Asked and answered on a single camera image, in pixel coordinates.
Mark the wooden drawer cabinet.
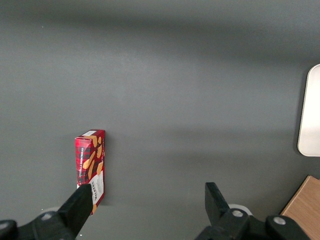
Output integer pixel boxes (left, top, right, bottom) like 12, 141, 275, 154
279, 175, 320, 240

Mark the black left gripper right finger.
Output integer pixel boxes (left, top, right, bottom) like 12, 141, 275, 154
197, 181, 310, 240

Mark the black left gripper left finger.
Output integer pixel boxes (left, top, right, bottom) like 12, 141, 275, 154
0, 183, 93, 240

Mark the red tartan shortbread box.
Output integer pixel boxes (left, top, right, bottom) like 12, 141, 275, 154
74, 129, 106, 217

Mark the cream plastic tray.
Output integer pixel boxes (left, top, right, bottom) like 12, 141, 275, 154
297, 63, 320, 158

